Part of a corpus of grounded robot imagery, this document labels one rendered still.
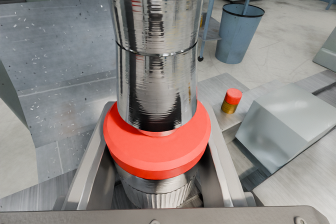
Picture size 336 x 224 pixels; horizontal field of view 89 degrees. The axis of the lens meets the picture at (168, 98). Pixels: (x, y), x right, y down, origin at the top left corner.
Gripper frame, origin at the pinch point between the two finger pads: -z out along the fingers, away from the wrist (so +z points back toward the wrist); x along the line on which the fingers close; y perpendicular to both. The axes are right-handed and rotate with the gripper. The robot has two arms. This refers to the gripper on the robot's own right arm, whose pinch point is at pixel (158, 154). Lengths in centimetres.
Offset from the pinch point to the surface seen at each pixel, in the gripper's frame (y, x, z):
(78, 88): 15.3, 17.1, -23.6
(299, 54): 112, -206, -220
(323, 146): 5.9, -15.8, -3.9
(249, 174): 9.9, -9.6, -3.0
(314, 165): 5.9, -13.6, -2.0
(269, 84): 5.8, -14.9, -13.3
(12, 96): 19.3, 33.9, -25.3
